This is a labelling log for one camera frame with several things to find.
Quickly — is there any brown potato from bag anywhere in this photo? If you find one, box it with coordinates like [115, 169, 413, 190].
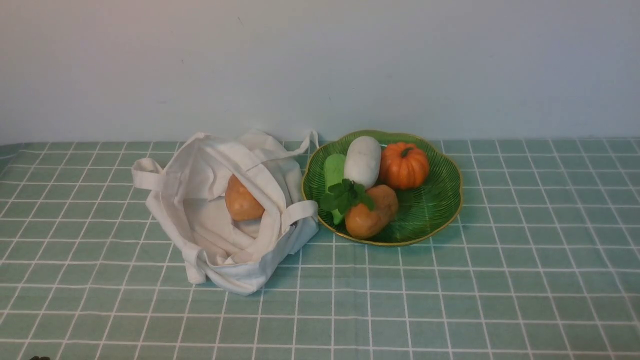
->
[224, 175, 265, 223]

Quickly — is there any white canvas tote bag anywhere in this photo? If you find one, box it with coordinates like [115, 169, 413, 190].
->
[131, 130, 319, 296]

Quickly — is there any green leafy vegetable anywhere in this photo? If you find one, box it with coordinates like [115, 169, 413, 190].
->
[319, 153, 375, 225]

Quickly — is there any white radish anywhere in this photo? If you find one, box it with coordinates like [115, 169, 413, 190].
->
[343, 136, 382, 190]

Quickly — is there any brown potato on plate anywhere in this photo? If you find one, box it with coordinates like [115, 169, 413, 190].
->
[345, 184, 399, 240]

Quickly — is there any orange mini pumpkin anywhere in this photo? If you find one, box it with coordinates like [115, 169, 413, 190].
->
[378, 142, 430, 191]

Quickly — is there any green ribbed plate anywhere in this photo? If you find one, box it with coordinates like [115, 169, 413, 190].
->
[301, 129, 464, 248]

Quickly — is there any green checkered tablecloth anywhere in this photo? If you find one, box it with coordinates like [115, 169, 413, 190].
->
[0, 138, 640, 360]

